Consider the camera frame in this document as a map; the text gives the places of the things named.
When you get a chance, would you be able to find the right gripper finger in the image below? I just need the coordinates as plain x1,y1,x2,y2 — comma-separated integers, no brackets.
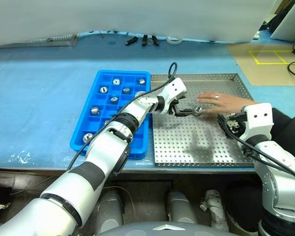
220,126,237,141
217,114,229,126

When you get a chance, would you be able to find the perforated metal tray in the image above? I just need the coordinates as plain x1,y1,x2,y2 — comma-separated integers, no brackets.
149,73,255,168

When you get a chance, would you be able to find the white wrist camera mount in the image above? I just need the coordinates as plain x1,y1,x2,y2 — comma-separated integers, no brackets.
240,102,273,138
158,77,187,114

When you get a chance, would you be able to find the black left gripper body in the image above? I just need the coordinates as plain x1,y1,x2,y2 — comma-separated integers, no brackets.
159,97,182,116

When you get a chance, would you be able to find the blue compartment tray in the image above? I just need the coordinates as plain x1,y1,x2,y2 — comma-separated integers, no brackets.
70,70,152,160

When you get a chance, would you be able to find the white board panel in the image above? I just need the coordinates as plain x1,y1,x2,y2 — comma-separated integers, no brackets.
270,0,295,40

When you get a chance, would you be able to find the bare person hand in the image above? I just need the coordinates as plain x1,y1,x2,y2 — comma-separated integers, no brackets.
196,91,255,114

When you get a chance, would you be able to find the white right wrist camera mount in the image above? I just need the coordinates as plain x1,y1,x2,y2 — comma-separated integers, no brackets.
240,102,273,138

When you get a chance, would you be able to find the grey rounded cylinder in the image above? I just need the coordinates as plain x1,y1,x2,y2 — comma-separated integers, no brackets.
97,190,125,233
166,190,200,224

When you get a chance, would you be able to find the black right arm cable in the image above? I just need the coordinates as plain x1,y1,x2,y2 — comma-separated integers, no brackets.
223,120,295,187

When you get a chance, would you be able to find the white wrapped post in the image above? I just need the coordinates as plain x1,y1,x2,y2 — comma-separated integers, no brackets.
200,189,229,232

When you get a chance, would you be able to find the grey robot torso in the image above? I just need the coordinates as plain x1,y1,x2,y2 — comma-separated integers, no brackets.
95,221,231,236

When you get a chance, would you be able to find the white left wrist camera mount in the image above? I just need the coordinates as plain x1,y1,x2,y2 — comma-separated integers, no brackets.
158,77,187,114

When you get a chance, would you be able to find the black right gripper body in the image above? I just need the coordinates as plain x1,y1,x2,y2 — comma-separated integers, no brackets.
226,113,247,136

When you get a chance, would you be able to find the brown cardboard sheet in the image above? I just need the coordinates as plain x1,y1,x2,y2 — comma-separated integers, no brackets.
227,43,295,87

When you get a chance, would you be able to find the white tape roll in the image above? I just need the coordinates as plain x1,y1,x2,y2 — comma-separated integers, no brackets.
166,36,183,46

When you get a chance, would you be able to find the perforated metal plate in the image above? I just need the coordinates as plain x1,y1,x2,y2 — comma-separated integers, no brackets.
4,33,78,49

